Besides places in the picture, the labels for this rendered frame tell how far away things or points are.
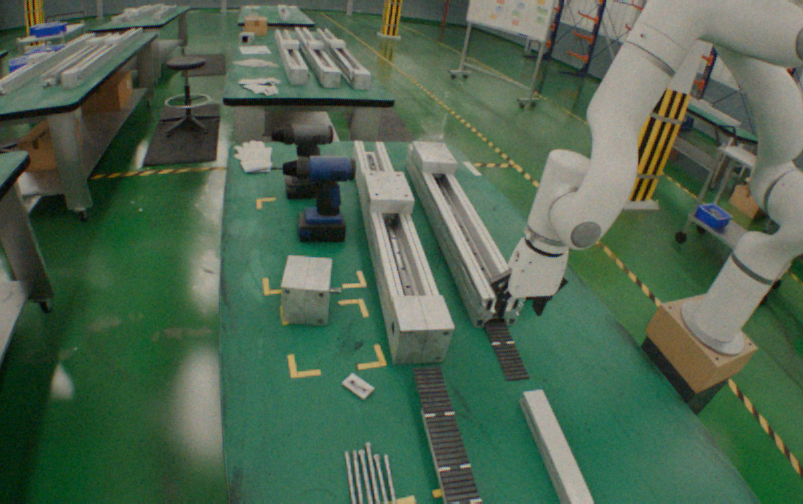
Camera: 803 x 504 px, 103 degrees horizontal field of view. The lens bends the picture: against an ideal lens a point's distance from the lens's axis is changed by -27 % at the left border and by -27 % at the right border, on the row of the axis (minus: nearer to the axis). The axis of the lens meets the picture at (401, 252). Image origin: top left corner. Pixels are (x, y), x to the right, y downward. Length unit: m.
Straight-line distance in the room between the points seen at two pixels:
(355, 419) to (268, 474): 0.17
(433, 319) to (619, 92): 0.49
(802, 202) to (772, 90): 0.23
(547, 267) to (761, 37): 0.51
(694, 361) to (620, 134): 0.61
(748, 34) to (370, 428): 0.84
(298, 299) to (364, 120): 1.75
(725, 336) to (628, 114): 0.63
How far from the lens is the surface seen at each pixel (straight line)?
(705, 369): 1.08
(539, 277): 0.78
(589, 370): 0.98
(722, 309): 1.08
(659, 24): 0.68
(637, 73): 0.67
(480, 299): 0.91
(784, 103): 0.86
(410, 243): 1.00
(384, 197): 1.08
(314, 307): 0.86
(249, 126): 2.41
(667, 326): 1.12
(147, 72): 4.89
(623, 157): 0.65
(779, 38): 0.73
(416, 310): 0.81
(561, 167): 0.68
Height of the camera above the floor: 1.42
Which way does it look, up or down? 35 degrees down
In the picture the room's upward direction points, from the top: 10 degrees clockwise
